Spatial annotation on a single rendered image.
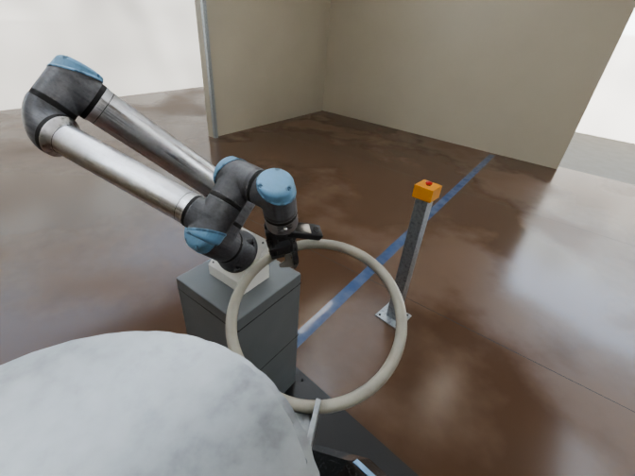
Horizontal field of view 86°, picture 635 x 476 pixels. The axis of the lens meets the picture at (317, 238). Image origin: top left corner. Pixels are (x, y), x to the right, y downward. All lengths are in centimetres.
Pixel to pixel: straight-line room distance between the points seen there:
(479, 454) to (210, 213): 189
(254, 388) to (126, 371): 7
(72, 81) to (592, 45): 635
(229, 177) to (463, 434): 190
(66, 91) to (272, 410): 109
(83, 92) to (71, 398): 104
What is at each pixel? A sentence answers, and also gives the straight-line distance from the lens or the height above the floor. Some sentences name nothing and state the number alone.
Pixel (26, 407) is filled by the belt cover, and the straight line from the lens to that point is 24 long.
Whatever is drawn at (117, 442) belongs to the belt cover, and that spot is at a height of 170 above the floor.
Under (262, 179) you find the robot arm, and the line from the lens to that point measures 83.
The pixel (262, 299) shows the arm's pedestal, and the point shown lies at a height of 85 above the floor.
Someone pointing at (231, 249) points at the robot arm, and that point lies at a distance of 137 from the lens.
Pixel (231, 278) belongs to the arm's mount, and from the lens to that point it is 151.
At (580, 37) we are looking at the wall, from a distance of 671.
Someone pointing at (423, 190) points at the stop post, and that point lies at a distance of 207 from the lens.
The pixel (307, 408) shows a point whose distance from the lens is 88.
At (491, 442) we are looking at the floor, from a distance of 235.
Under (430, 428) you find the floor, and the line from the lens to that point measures 225.
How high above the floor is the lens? 187
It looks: 33 degrees down
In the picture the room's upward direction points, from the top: 5 degrees clockwise
